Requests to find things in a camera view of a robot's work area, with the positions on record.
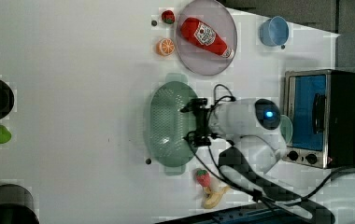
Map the yellow toy banana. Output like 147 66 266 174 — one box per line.
203 186 230 209

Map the red ketchup bottle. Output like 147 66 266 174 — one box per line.
180 17 234 59

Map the mint green strainer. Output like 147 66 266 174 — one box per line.
144 74 197 175

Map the red toy strawberry near banana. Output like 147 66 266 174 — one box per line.
195 170 211 188

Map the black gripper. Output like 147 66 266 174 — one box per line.
180 98 213 147

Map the silver toaster oven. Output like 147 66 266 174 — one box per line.
283 69 355 169

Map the grey round plate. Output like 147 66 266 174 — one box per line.
176 0 237 76

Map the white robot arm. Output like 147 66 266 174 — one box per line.
180 96 355 224

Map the blue bowl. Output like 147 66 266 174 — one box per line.
259 16 290 47

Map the orange slice toy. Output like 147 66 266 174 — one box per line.
156 38 175 56

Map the dark round container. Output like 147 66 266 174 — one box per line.
0 184 40 224

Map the red toy strawberry by plate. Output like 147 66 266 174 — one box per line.
162 10 176 24

